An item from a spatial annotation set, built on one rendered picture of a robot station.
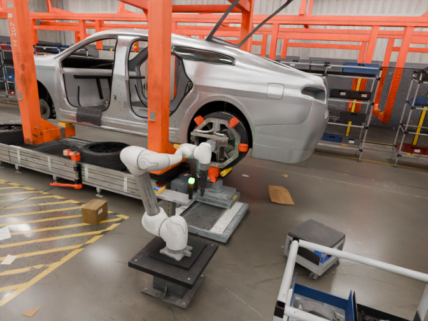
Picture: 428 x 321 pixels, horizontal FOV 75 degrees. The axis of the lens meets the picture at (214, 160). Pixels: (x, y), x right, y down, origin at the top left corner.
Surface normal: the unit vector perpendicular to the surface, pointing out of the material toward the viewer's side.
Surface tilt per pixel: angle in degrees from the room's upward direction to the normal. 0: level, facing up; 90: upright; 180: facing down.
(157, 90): 90
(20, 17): 90
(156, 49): 90
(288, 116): 90
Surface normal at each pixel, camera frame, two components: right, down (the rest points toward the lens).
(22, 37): 0.92, 0.18
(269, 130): -0.38, 0.25
